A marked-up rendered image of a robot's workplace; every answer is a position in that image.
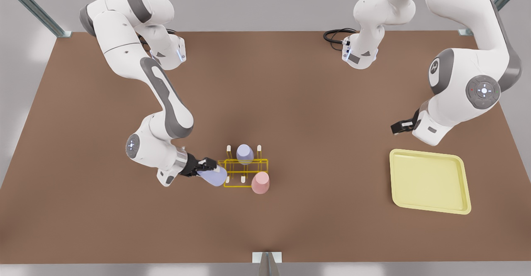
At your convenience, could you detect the black cable loop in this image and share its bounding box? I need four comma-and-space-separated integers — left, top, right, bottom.
139, 29, 178, 57
323, 28, 360, 52

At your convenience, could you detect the yellow wire cup rack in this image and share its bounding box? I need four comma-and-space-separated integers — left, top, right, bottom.
223, 144, 269, 188

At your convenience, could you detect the lavender cup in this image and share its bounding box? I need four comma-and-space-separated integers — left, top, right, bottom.
197, 165, 228, 187
236, 144, 254, 165

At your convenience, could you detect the pale yellow tray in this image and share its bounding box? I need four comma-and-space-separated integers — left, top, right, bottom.
389, 149, 472, 215

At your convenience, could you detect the pink cup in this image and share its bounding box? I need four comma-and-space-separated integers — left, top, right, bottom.
251, 171, 270, 195

